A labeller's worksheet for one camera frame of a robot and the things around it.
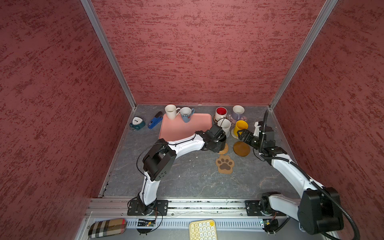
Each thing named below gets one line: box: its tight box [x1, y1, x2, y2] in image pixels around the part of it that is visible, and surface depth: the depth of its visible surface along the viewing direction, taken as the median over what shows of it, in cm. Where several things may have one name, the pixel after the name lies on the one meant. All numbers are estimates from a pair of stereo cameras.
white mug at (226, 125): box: [217, 118, 232, 138], surface depth 103 cm
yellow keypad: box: [189, 219, 218, 240], surface depth 68 cm
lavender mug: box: [232, 104, 245, 121], surface depth 112 cm
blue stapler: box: [148, 111, 163, 130], surface depth 111 cm
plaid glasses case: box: [88, 218, 127, 238], surface depth 68 cm
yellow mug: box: [234, 120, 249, 137], surface depth 100 cm
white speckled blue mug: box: [180, 106, 195, 123], surface depth 109 cm
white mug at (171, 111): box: [164, 104, 181, 120], surface depth 109 cm
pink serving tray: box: [159, 113, 213, 142], surface depth 111 cm
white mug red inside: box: [215, 106, 228, 122], surface depth 109 cm
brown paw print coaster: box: [215, 154, 235, 175], surface depth 91 cm
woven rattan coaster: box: [218, 143, 229, 155], surface depth 97 cm
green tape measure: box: [129, 116, 146, 131], surface depth 106 cm
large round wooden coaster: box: [233, 141, 251, 157], surface depth 97 cm
